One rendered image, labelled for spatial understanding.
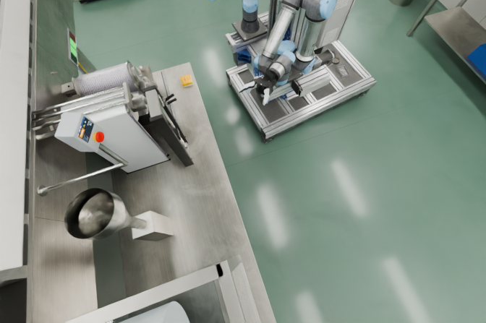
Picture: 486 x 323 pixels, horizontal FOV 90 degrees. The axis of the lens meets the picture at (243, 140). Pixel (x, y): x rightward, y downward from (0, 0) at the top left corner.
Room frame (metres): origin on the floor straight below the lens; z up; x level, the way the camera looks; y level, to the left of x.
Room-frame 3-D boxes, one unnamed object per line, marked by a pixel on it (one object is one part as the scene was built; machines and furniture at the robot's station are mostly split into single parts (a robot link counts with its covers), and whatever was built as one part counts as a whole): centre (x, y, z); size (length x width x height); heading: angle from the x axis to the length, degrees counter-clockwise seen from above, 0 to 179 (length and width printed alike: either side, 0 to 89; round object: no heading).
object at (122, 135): (0.48, 0.60, 1.17); 0.34 x 0.05 x 0.54; 105
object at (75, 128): (0.31, 0.41, 1.66); 0.07 x 0.07 x 0.10; 85
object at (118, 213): (0.13, 0.44, 1.50); 0.14 x 0.14 x 0.06
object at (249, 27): (1.63, -0.12, 0.87); 0.15 x 0.15 x 0.10
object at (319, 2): (1.09, -0.42, 1.19); 0.15 x 0.12 x 0.55; 49
